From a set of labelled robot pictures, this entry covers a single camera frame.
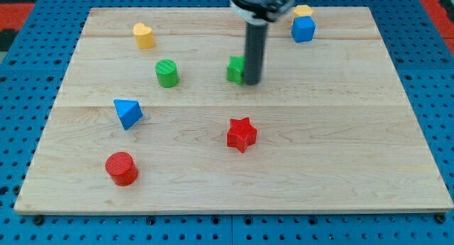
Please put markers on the red star block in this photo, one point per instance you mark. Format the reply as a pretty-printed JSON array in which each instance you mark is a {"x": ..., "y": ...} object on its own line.
[{"x": 241, "y": 134}]

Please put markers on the wooden board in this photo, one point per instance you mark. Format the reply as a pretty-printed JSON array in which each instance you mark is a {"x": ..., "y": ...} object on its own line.
[{"x": 146, "y": 122}]

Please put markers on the yellow hexagon block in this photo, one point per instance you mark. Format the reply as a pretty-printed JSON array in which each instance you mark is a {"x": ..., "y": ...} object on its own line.
[{"x": 302, "y": 10}]

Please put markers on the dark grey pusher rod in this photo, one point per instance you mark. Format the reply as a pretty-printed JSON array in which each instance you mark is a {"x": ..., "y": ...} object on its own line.
[{"x": 255, "y": 38}]

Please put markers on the green star block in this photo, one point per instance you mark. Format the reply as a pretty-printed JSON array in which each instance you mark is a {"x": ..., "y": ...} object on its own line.
[{"x": 235, "y": 70}]

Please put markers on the blue cube block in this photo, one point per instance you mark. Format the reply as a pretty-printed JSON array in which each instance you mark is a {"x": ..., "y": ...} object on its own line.
[{"x": 303, "y": 29}]

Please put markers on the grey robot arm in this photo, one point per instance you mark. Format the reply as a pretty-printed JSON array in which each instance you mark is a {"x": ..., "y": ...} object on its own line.
[{"x": 258, "y": 14}]

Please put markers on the red cylinder block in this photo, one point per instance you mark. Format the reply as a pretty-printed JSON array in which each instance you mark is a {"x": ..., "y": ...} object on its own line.
[{"x": 121, "y": 168}]

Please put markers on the blue triangle block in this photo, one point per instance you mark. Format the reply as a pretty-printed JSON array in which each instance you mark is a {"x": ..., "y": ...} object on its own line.
[{"x": 128, "y": 111}]

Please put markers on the green cylinder block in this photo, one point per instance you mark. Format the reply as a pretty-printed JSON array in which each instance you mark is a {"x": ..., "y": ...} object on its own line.
[{"x": 167, "y": 74}]

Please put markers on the yellow heart block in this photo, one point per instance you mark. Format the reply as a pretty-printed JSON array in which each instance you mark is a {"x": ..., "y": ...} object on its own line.
[{"x": 144, "y": 36}]

